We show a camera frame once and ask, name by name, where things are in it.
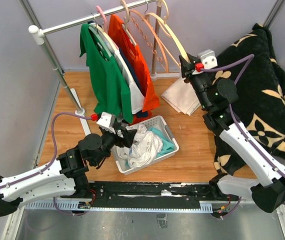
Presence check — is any cream hanger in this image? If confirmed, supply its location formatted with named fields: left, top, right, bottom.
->
left=145, top=0, right=191, bottom=63

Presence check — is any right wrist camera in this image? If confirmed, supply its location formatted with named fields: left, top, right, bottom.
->
left=192, top=49, right=218, bottom=75

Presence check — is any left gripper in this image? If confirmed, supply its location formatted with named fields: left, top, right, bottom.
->
left=93, top=122, right=137, bottom=166

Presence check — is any green hanger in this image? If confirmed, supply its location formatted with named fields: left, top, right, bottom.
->
left=88, top=22, right=113, bottom=58

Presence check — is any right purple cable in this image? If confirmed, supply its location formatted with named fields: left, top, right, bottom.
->
left=202, top=53, right=285, bottom=216

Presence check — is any beige hanger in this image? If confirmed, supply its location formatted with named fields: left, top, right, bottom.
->
left=119, top=0, right=137, bottom=46

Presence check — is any white and pink shirt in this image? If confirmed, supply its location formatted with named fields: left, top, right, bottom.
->
left=116, top=124, right=164, bottom=169

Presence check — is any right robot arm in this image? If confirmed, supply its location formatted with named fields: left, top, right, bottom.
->
left=179, top=49, right=285, bottom=213

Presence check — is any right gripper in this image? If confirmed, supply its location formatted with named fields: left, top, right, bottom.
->
left=179, top=52, right=212, bottom=110

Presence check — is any green t shirt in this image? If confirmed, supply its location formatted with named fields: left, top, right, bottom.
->
left=79, top=23, right=134, bottom=123

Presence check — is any metal clothes rack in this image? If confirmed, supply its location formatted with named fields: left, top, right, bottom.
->
left=28, top=0, right=180, bottom=141

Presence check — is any orange t shirt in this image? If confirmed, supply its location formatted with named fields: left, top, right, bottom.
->
left=108, top=14, right=160, bottom=112

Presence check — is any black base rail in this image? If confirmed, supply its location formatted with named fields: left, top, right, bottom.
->
left=59, top=180, right=241, bottom=210

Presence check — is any white and navy shirt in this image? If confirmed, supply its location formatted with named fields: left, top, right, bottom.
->
left=89, top=22, right=149, bottom=119

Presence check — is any pink hanger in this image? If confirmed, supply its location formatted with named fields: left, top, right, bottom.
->
left=96, top=5, right=119, bottom=51

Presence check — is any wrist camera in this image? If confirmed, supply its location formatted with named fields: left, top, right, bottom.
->
left=90, top=112, right=116, bottom=134
left=192, top=49, right=218, bottom=75

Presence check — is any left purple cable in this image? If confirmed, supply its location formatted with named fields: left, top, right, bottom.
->
left=0, top=111, right=93, bottom=217

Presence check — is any aluminium frame post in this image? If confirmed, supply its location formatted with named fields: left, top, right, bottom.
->
left=263, top=0, right=285, bottom=28

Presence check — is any purple cable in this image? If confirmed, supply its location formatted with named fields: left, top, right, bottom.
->
left=202, top=53, right=285, bottom=216
left=0, top=111, right=93, bottom=217

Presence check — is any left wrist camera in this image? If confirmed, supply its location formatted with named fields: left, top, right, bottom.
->
left=90, top=112, right=116, bottom=134

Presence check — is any teal t shirt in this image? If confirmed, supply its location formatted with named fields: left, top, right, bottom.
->
left=124, top=126, right=176, bottom=167

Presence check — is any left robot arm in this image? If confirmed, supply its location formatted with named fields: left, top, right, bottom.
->
left=0, top=126, right=137, bottom=217

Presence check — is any white plastic basket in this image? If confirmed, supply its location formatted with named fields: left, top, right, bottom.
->
left=111, top=116, right=179, bottom=175

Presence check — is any black floral blanket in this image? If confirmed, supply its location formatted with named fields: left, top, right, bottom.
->
left=207, top=22, right=285, bottom=176

